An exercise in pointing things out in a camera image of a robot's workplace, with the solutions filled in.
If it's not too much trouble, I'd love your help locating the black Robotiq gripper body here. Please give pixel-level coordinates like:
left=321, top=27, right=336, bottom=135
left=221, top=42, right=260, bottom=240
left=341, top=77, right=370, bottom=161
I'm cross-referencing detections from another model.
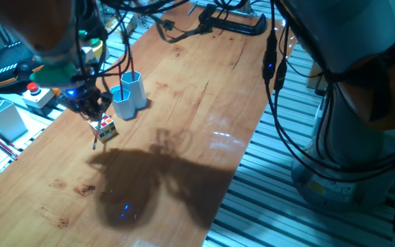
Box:
left=62, top=84, right=112, bottom=113

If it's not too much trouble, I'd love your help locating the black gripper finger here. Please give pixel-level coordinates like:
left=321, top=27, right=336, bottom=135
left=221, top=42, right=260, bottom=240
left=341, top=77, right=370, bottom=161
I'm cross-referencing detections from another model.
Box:
left=80, top=108, right=98, bottom=121
left=96, top=102, right=111, bottom=121

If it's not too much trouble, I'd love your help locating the white blue hexagonal pen holder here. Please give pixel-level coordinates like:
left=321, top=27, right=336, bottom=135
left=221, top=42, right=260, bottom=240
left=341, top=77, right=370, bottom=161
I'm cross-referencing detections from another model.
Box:
left=110, top=71, right=147, bottom=121

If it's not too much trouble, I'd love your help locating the white square pen cup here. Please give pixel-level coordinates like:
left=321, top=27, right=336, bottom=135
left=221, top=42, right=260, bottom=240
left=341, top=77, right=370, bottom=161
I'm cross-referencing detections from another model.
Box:
left=0, top=101, right=28, bottom=142

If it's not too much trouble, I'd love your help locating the white Rubik's cube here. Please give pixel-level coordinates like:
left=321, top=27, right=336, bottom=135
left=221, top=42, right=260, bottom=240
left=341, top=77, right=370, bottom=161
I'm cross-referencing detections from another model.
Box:
left=87, top=114, right=119, bottom=144

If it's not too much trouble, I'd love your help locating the white box small red button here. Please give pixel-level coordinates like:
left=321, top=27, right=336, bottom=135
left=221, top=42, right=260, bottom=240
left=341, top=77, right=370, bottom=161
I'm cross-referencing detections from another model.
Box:
left=80, top=46, right=97, bottom=64

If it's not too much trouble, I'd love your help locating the yellow box green button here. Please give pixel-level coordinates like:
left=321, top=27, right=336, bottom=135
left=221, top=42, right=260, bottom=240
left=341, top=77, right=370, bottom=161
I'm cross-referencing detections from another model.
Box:
left=91, top=38, right=104, bottom=59

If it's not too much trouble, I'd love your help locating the glossy wooden board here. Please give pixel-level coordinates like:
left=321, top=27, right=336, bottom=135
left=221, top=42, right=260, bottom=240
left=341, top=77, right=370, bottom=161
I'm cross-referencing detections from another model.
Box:
left=0, top=1, right=298, bottom=247

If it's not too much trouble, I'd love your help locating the black orange teach pendant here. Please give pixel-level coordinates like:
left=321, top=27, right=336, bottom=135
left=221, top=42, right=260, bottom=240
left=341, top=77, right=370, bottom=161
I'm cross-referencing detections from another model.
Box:
left=0, top=40, right=46, bottom=91

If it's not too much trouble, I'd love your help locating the grey metal rod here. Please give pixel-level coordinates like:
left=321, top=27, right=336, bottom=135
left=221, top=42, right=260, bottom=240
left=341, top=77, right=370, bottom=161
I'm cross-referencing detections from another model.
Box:
left=0, top=15, right=13, bottom=45

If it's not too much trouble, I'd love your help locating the black clamp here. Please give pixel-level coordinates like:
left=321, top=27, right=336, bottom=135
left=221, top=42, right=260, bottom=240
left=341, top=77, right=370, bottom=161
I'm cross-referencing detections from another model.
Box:
left=198, top=3, right=268, bottom=36

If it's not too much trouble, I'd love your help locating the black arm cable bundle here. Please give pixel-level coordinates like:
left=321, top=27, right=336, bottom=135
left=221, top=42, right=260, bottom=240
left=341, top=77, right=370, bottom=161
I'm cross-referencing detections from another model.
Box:
left=73, top=0, right=395, bottom=183

